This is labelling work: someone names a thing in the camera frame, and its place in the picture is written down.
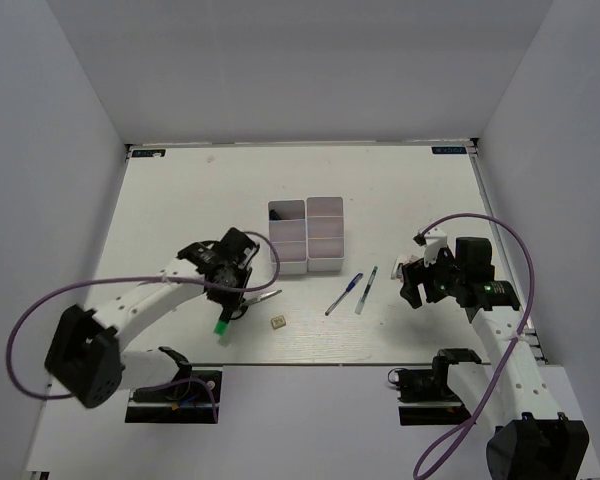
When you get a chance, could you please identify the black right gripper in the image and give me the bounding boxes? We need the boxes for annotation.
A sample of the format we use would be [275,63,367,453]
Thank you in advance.
[400,244,465,309]

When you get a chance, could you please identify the green gel pen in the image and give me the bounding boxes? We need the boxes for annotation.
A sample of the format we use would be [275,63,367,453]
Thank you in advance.
[354,266,378,315]

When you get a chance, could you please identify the black handled scissors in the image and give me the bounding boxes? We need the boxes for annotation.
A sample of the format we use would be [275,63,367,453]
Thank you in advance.
[231,290,282,320]

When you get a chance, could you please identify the blue ballpoint pen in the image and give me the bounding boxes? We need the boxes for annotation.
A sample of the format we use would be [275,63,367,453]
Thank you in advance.
[324,272,364,316]

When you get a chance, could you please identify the green highlighter marker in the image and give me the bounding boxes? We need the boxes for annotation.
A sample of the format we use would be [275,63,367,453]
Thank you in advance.
[214,308,233,347]

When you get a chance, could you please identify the small tan eraser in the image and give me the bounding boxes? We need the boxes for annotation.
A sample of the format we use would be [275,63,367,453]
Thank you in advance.
[271,315,286,330]

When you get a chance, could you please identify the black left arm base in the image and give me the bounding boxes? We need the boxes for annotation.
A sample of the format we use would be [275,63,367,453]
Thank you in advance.
[125,368,223,425]

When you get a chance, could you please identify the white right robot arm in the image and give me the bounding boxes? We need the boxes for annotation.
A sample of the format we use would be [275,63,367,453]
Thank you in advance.
[392,231,589,479]

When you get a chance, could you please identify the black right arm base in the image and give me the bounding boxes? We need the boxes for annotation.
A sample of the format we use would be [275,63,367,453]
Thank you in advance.
[387,348,482,426]

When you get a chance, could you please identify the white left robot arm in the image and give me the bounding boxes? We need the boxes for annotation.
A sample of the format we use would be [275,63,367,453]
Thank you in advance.
[44,228,260,408]

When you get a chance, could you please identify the black item in organizer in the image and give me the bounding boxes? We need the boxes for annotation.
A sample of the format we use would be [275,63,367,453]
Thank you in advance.
[269,209,285,221]

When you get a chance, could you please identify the white left organizer box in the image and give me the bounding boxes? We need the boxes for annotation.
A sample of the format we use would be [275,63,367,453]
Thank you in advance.
[267,200,308,276]

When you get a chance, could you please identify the white organizer box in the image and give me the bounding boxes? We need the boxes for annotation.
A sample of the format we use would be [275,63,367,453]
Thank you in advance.
[306,197,345,272]
[267,200,308,276]

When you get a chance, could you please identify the white right organizer box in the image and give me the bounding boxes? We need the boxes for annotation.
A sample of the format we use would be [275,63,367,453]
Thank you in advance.
[306,197,345,272]

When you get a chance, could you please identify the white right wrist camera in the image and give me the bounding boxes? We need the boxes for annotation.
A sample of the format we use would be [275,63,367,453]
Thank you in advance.
[414,227,448,265]

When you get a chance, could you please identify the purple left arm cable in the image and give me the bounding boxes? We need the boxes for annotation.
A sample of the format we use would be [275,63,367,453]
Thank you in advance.
[5,230,282,401]

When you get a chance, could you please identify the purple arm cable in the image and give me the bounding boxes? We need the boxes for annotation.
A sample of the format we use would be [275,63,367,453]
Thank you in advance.
[5,230,282,401]
[412,213,536,480]

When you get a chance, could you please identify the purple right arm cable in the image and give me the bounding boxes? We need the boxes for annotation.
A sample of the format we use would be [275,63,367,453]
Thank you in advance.
[412,213,536,480]

